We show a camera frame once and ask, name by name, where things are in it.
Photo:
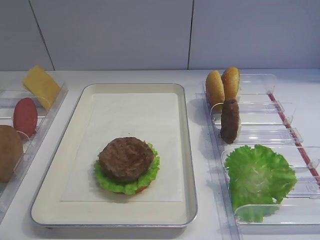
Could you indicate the yellow cheese slice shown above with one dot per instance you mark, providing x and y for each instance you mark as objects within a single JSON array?
[{"x": 42, "y": 85}]

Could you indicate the brown bun top left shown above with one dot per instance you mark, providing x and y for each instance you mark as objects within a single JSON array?
[{"x": 11, "y": 150}]

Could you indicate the golden bun half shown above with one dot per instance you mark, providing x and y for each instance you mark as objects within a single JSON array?
[
  {"x": 214, "y": 88},
  {"x": 231, "y": 81}
]

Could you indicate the large green lettuce leaf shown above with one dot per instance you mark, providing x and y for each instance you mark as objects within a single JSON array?
[{"x": 259, "y": 180}]

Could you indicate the golden bun half left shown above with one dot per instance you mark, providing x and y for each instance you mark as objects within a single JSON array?
[{"x": 214, "y": 88}]

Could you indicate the white parchment paper sheet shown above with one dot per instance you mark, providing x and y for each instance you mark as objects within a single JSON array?
[{"x": 101, "y": 117}]

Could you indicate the cream metal baking tray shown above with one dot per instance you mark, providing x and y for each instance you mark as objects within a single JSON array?
[{"x": 49, "y": 210}]

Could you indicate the bottom burger bun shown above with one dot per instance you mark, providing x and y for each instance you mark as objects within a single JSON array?
[{"x": 129, "y": 189}]

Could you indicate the clear food rack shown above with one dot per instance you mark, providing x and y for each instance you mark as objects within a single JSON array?
[
  {"x": 260, "y": 124},
  {"x": 8, "y": 100}
]

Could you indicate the red rack rail strip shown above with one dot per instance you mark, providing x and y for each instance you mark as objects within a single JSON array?
[{"x": 301, "y": 149}]

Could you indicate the clear right food rack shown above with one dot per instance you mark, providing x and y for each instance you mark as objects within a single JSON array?
[{"x": 260, "y": 124}]

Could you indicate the golden bun half right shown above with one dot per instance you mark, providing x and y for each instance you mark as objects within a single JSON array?
[{"x": 231, "y": 81}]

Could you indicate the upright brown meat patty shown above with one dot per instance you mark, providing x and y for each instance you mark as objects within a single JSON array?
[{"x": 230, "y": 120}]

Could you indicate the clear left food rack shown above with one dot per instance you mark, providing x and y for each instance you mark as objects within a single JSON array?
[{"x": 8, "y": 100}]

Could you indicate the red tomato slice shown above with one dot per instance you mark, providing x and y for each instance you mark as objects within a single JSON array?
[{"x": 25, "y": 118}]

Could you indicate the green lettuce leaf on burger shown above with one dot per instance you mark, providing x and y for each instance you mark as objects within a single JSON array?
[{"x": 107, "y": 184}]

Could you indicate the brown meat patty on burger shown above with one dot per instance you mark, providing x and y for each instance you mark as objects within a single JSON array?
[{"x": 125, "y": 159}]

